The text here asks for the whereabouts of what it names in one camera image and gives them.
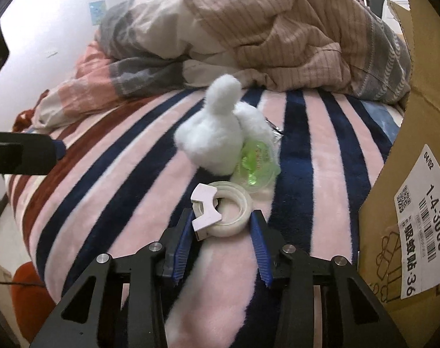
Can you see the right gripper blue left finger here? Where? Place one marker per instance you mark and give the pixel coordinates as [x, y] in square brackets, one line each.
[177, 241]

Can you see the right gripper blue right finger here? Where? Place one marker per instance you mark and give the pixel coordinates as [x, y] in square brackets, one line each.
[267, 243]

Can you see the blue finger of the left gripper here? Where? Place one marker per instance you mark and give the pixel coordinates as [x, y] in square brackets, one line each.
[60, 149]

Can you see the white tape roll dispenser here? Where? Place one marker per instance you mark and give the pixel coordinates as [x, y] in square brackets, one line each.
[222, 209]

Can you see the striped fleece blanket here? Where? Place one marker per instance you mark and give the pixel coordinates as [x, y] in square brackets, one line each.
[122, 182]

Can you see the green translucent plastic toy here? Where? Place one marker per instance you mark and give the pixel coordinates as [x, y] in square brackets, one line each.
[257, 166]

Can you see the white fluffy bunny plush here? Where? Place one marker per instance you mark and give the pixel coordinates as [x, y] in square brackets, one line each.
[213, 137]

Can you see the cardboard box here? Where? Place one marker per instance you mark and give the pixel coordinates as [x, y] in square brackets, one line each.
[400, 219]

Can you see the red heart cushion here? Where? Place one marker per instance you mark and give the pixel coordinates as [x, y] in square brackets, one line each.
[32, 304]

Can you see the pink grey patchwork duvet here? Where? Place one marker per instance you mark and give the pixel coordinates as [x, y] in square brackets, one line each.
[145, 48]

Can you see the blue wall poster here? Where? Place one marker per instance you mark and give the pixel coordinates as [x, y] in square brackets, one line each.
[97, 11]

